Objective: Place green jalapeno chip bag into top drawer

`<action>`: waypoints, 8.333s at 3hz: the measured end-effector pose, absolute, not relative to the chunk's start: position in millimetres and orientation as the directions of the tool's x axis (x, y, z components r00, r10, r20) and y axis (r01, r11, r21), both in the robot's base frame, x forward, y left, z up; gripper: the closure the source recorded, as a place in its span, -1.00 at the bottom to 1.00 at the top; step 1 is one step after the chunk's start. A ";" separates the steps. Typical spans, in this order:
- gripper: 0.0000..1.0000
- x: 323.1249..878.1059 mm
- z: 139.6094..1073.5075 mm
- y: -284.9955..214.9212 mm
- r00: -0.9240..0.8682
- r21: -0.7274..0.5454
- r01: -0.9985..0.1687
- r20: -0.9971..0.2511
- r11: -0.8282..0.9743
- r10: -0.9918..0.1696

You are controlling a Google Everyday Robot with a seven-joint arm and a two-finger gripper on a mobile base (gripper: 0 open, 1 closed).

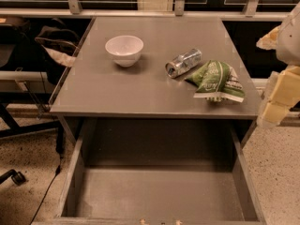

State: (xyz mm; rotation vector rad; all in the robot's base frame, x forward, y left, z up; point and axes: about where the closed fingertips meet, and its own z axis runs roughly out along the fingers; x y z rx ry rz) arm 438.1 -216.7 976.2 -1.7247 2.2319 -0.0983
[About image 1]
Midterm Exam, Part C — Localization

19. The dark bag with cloth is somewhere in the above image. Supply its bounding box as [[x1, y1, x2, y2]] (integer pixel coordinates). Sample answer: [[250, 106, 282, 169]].
[[35, 26, 81, 68]]

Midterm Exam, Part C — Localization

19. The black office chair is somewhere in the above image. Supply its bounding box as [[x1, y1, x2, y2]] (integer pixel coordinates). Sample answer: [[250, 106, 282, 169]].
[[0, 16, 65, 186]]

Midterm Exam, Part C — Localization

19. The metal window railing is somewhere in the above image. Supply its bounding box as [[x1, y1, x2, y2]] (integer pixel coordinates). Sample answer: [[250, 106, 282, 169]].
[[0, 0, 300, 20]]

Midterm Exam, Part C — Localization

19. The green jalapeno chip bag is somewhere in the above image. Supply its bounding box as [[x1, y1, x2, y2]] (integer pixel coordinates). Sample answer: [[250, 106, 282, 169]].
[[186, 60, 245, 103]]

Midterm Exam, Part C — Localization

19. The open grey top drawer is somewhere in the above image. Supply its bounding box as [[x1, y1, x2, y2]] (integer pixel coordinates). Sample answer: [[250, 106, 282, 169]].
[[34, 118, 266, 225]]

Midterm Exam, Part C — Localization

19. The crushed silver soda can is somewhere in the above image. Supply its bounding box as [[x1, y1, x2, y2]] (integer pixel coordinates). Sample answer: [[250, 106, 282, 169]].
[[165, 49, 202, 79]]

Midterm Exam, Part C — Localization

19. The black floor cable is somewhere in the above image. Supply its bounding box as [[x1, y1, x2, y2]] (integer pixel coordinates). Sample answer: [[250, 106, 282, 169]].
[[28, 141, 64, 225]]

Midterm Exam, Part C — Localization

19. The grey cabinet with drawer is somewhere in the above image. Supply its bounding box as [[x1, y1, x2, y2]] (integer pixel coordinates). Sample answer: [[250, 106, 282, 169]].
[[51, 16, 261, 142]]

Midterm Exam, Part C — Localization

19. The white ceramic bowl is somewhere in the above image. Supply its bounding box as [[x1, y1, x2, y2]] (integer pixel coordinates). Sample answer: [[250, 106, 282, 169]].
[[105, 36, 143, 68]]

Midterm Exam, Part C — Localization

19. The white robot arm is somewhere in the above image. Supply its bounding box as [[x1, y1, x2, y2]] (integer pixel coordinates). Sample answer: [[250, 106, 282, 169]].
[[256, 4, 300, 128]]

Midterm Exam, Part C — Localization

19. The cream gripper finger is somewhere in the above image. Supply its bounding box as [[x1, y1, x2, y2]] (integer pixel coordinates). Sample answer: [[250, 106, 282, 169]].
[[257, 67, 300, 128], [256, 26, 279, 50]]

